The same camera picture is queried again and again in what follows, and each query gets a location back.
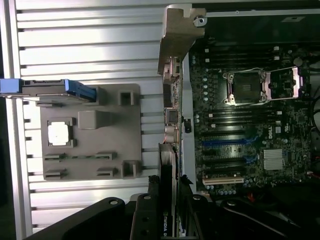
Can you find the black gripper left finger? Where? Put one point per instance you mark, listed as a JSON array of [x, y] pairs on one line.
[[147, 217]]

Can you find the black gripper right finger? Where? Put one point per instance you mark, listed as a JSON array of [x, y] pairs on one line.
[[202, 220]]

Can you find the white expansion slot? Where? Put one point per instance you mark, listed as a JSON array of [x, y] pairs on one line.
[[222, 181]]

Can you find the black long expansion slot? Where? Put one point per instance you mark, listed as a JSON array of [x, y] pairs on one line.
[[222, 133], [225, 164], [225, 171]]

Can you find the black short expansion slot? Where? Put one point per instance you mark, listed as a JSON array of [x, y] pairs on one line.
[[210, 152]]

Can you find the blue expansion slot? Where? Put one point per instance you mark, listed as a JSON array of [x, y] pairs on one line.
[[225, 143]]

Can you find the grey printed parts rack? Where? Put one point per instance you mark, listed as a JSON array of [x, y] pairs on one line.
[[112, 140]]

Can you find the silver chipset heatsink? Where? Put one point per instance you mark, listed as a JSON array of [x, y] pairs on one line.
[[273, 160]]

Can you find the green motherboard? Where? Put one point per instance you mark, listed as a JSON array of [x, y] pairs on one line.
[[275, 125]]

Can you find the silver CPU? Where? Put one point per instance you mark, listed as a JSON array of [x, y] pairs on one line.
[[58, 135]]

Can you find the CPU socket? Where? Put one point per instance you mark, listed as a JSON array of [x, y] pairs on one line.
[[246, 86]]

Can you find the hard disk in blue caddy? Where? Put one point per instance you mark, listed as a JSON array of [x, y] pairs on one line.
[[75, 88]]

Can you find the metal socket cover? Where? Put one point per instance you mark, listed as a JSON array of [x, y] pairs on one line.
[[285, 83]]

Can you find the coin cell battery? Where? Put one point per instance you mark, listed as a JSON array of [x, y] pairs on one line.
[[297, 61]]

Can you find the black open PC case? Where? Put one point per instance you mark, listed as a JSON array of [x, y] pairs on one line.
[[250, 27]]

